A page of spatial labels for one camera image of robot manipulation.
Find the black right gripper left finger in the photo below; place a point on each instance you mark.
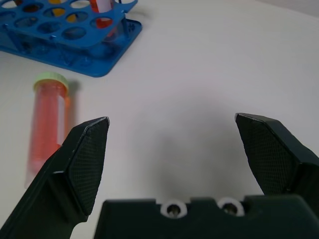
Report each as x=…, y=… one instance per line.
x=74, y=169

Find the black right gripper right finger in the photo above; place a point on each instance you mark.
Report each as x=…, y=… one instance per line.
x=274, y=159

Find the orange tube with green cap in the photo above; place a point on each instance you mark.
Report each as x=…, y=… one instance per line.
x=48, y=119

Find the blue plastic test tube rack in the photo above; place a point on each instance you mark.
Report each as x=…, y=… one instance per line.
x=69, y=37

